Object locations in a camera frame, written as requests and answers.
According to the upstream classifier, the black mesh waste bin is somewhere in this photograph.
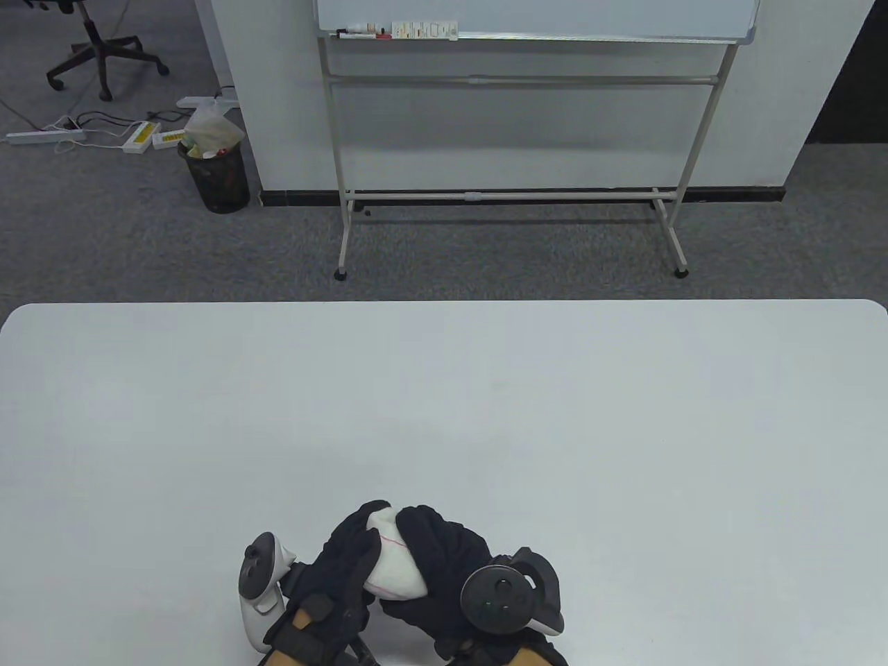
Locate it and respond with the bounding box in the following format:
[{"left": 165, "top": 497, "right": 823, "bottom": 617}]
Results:
[{"left": 177, "top": 135, "right": 251, "bottom": 214}]

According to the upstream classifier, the white plastic bag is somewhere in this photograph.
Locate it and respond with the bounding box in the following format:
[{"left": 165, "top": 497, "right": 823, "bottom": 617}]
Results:
[{"left": 182, "top": 104, "right": 246, "bottom": 159}]

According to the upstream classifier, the person's left forearm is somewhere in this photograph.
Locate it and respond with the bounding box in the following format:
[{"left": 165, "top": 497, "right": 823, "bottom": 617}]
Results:
[{"left": 266, "top": 606, "right": 316, "bottom": 666}]

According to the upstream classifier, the black white left controller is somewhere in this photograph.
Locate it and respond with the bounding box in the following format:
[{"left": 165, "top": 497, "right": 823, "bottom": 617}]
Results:
[{"left": 239, "top": 532, "right": 300, "bottom": 654}]

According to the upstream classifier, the black wheeled office chair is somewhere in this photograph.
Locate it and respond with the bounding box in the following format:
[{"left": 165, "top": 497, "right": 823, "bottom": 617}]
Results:
[{"left": 24, "top": 0, "right": 170, "bottom": 102}]

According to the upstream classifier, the person's left hand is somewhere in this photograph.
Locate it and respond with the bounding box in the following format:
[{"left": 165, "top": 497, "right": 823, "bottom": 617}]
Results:
[{"left": 288, "top": 500, "right": 391, "bottom": 642}]

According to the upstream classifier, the white pink-edged dish cloth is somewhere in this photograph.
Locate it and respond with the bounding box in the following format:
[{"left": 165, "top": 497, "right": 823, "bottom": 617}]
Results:
[{"left": 364, "top": 509, "right": 429, "bottom": 599}]

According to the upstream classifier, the white whiteboard eraser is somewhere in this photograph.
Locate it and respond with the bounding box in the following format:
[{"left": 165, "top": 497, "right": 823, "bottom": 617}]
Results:
[{"left": 391, "top": 20, "right": 459, "bottom": 42}]

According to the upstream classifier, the black white controller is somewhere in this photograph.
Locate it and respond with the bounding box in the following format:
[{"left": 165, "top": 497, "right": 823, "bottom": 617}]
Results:
[
  {"left": 459, "top": 547, "right": 565, "bottom": 638},
  {"left": 239, "top": 532, "right": 300, "bottom": 654}
]

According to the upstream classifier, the whiteboard on metal stand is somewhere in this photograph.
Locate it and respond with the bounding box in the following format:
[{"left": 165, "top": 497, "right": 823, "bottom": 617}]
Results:
[{"left": 314, "top": 0, "right": 760, "bottom": 280}]

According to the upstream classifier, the person's right hand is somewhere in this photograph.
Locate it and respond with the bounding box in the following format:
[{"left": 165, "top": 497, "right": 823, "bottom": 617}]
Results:
[{"left": 377, "top": 504, "right": 518, "bottom": 661}]

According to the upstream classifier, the black white right controller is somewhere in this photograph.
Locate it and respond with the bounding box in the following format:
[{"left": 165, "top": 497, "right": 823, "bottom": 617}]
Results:
[{"left": 459, "top": 547, "right": 565, "bottom": 638}]

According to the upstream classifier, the white power strip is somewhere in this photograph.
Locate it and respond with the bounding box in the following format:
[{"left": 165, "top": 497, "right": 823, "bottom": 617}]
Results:
[{"left": 6, "top": 127, "right": 87, "bottom": 145}]

